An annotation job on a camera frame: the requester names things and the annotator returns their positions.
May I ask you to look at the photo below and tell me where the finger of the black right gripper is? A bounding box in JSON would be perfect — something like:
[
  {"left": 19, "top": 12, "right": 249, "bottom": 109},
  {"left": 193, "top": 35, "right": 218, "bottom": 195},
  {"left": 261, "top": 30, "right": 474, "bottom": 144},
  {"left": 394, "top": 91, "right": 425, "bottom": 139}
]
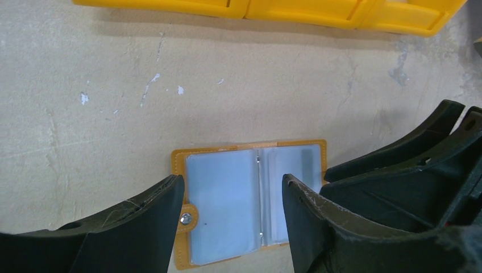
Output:
[
  {"left": 324, "top": 100, "right": 465, "bottom": 183},
  {"left": 321, "top": 107, "right": 481, "bottom": 233}
]

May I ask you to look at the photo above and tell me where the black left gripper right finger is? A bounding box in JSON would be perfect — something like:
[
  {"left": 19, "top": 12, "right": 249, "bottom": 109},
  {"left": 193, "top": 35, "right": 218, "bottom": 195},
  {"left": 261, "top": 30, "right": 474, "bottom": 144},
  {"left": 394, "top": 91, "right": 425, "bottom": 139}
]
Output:
[{"left": 282, "top": 174, "right": 481, "bottom": 272}]

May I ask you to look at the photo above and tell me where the yellow plastic sorting bin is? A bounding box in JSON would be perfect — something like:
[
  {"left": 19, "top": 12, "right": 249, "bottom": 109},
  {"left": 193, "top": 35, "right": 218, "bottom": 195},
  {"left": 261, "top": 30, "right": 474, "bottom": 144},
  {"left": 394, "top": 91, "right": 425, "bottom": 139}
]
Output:
[{"left": 74, "top": 0, "right": 466, "bottom": 37}]

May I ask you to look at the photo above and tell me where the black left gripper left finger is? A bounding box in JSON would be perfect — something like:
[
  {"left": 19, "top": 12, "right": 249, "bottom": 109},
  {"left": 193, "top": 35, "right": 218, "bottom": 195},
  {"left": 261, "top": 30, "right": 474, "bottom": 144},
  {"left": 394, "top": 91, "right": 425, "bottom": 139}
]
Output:
[{"left": 1, "top": 175, "right": 185, "bottom": 272}]

